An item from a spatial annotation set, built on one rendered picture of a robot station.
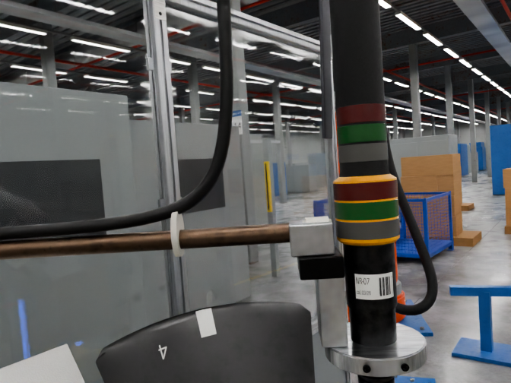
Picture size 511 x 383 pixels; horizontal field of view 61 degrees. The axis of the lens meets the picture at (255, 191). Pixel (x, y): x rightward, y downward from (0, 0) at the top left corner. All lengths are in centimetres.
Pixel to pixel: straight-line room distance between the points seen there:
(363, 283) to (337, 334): 4
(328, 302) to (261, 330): 18
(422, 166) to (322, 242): 812
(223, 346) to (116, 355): 11
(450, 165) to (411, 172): 69
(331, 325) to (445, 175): 802
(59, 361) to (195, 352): 24
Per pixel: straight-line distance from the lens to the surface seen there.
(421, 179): 839
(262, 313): 49
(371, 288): 31
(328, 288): 31
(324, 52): 33
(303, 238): 30
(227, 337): 47
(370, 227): 29
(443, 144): 1088
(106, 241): 33
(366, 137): 30
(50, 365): 65
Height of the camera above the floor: 158
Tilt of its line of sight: 3 degrees down
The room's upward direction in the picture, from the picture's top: 4 degrees counter-clockwise
